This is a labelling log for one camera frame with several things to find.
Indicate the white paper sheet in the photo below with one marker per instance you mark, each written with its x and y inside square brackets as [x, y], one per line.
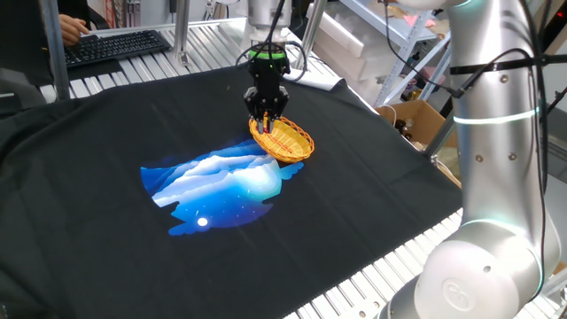
[316, 80]

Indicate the red plastic clamp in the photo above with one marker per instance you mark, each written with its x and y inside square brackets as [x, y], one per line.
[267, 125]

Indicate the grey metal shelf rack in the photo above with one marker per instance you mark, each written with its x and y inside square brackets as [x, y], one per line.
[412, 35]

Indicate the bare person hand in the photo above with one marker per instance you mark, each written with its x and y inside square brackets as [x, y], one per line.
[72, 28]

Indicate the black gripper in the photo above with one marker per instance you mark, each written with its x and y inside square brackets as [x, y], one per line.
[267, 77]

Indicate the orange yellow woven basket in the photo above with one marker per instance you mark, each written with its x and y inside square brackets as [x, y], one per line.
[288, 142]

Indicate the white foam block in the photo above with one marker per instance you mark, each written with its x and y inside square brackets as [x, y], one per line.
[345, 44]

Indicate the aluminium frame post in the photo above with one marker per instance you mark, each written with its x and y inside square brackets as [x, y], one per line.
[181, 26]
[56, 49]
[439, 135]
[312, 31]

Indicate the brown cardboard box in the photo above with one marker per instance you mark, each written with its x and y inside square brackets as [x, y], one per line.
[421, 119]

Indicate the black tripod stand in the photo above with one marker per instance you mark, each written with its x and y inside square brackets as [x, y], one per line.
[557, 99]

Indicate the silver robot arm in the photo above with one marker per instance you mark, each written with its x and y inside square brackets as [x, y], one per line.
[496, 177]

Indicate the black computer keyboard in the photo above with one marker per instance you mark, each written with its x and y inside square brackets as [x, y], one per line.
[115, 46]

